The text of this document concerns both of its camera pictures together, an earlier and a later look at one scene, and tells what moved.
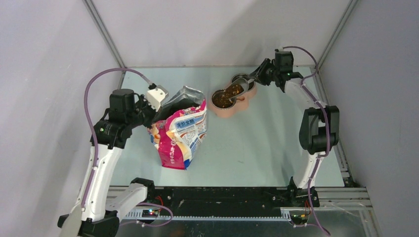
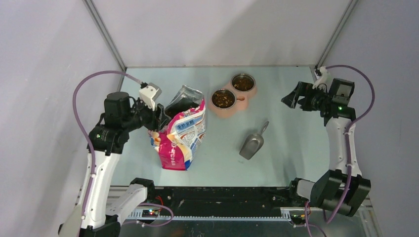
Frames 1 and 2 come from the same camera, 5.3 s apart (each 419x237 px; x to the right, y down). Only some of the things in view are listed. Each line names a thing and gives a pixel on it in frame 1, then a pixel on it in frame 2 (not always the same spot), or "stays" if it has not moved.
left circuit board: [149, 213] stays
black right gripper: [258, 74] to [304, 89]
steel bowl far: [251, 84] stays
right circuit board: [299, 218] stays
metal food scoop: [238, 87] to [253, 143]
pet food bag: [180, 128] stays
